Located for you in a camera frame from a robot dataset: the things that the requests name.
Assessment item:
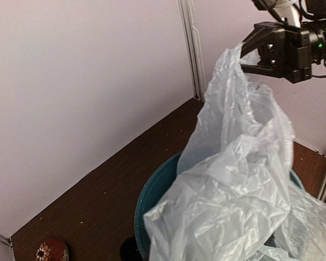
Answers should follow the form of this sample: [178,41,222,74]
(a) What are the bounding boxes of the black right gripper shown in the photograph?
[240,22,312,83]

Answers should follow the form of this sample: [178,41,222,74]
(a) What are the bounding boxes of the translucent blue trash bag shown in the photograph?
[143,45,326,260]

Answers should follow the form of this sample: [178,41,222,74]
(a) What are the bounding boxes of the teal plastic trash bin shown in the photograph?
[135,152,291,260]

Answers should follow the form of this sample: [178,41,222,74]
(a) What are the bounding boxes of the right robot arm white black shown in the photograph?
[241,1,326,83]

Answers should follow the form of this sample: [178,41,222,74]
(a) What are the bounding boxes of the dark blue mug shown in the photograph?
[120,237,143,261]

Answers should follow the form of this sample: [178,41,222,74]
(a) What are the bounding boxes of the red floral round dish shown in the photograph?
[35,238,70,261]

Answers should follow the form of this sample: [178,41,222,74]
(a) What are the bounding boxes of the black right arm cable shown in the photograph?
[311,58,326,79]

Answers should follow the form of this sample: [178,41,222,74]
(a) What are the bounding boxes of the aluminium corner post right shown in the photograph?
[178,0,208,101]

